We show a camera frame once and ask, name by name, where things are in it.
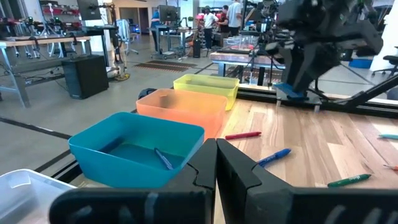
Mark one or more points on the green crayon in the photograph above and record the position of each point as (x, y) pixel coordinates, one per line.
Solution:
(348, 180)

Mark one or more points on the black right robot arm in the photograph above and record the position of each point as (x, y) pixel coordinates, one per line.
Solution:
(363, 31)

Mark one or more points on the black monitor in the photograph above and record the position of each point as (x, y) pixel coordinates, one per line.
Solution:
(168, 13)
(88, 9)

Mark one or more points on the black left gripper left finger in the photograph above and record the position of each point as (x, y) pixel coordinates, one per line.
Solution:
(174, 202)

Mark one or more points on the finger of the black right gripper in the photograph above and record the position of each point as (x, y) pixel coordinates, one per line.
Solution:
(320, 62)
(292, 68)

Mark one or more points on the wooden workbench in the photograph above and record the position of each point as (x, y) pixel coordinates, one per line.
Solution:
(46, 40)

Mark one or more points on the grey office desk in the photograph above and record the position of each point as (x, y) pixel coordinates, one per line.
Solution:
(174, 30)

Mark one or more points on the teal plastic bin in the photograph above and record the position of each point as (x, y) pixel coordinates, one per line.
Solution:
(93, 161)

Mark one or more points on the clear plastic bin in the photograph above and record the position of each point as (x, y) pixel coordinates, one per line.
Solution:
(18, 199)

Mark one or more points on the black office chair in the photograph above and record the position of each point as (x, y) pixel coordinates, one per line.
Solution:
(391, 59)

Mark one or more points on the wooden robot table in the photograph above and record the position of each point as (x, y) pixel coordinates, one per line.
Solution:
(236, 57)

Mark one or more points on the blue crate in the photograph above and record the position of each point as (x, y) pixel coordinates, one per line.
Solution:
(360, 63)

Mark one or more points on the yellow plastic bin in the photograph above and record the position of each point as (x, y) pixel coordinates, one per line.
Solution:
(214, 93)

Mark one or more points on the blue crayon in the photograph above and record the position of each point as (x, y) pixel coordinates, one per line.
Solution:
(163, 158)

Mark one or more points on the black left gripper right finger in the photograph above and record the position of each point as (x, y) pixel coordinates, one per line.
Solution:
(264, 202)

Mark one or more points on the turquoise pen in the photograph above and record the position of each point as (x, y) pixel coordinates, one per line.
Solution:
(388, 136)

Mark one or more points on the red crayon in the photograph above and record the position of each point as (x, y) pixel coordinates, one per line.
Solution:
(242, 135)

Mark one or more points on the blue pen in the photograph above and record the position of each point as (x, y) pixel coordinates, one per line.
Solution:
(276, 154)

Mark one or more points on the black computer tower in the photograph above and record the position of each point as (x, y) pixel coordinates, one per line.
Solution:
(84, 77)

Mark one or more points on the orange plastic bin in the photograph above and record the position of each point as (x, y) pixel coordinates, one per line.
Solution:
(186, 118)

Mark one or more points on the blue eraser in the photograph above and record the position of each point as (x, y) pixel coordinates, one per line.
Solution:
(289, 91)

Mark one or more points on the clear storage box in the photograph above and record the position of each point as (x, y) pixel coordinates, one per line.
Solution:
(239, 43)

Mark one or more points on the white chair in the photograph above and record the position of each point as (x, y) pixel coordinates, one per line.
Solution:
(124, 31)

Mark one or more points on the striped floor mat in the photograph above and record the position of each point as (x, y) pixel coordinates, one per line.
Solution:
(164, 66)

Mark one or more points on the person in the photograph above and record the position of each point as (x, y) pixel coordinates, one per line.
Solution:
(224, 25)
(155, 21)
(234, 15)
(210, 21)

